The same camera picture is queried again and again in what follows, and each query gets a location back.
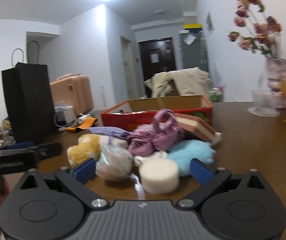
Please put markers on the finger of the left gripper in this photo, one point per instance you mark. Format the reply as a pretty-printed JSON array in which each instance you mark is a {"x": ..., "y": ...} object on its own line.
[
  {"x": 48, "y": 150},
  {"x": 20, "y": 145}
]

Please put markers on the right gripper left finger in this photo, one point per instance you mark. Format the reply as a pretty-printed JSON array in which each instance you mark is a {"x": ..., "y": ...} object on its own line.
[{"x": 74, "y": 180}]

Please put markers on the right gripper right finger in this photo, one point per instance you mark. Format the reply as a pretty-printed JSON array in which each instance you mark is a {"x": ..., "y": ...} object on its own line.
[{"x": 210, "y": 180}]

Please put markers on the yellow white plush toy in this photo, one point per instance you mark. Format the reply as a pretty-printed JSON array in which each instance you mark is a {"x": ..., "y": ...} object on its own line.
[{"x": 89, "y": 146}]

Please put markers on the blue fluffy plush toy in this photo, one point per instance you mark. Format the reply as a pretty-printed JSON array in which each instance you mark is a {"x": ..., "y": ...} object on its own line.
[{"x": 183, "y": 152}]

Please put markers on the iridescent plastic item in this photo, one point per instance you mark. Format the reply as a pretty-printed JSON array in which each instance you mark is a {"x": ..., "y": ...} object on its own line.
[{"x": 115, "y": 163}]

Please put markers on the white round sponge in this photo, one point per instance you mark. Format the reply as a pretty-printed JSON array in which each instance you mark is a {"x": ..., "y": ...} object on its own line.
[{"x": 159, "y": 176}]

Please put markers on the pink striped towel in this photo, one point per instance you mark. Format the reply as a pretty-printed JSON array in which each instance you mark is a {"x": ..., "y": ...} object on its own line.
[{"x": 196, "y": 128}]

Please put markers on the small white plush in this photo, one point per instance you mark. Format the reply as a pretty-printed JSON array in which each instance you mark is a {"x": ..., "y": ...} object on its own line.
[{"x": 139, "y": 160}]

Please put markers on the purple satin cloth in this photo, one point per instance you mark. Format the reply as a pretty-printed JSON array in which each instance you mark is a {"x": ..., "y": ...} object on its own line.
[{"x": 160, "y": 135}]

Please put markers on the orange pouch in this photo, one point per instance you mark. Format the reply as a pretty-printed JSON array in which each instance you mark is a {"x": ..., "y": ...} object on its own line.
[{"x": 87, "y": 123}]

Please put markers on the black paper bag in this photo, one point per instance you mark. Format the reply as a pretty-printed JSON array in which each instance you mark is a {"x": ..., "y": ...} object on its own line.
[{"x": 28, "y": 100}]

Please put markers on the pink suitcase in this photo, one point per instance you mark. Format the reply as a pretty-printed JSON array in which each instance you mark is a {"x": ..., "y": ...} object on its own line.
[{"x": 73, "y": 90}]

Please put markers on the beige coat on chair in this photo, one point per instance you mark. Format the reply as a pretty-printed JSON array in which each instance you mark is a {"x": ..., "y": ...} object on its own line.
[{"x": 183, "y": 82}]

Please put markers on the grey cabinet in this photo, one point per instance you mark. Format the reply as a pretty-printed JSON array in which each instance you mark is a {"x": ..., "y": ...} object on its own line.
[{"x": 194, "y": 50}]

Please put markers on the pink glass vase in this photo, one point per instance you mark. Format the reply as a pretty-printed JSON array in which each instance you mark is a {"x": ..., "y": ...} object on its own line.
[{"x": 276, "y": 72}]

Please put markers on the dark entrance door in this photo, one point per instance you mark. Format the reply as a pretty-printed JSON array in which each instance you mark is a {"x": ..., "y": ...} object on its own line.
[{"x": 156, "y": 56}]

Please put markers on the dried pink flowers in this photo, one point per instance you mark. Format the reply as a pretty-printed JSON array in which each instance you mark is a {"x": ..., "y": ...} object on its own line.
[{"x": 264, "y": 31}]

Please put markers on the yellow box on cabinet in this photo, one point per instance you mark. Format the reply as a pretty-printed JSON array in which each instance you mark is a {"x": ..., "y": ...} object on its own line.
[{"x": 193, "y": 26}]

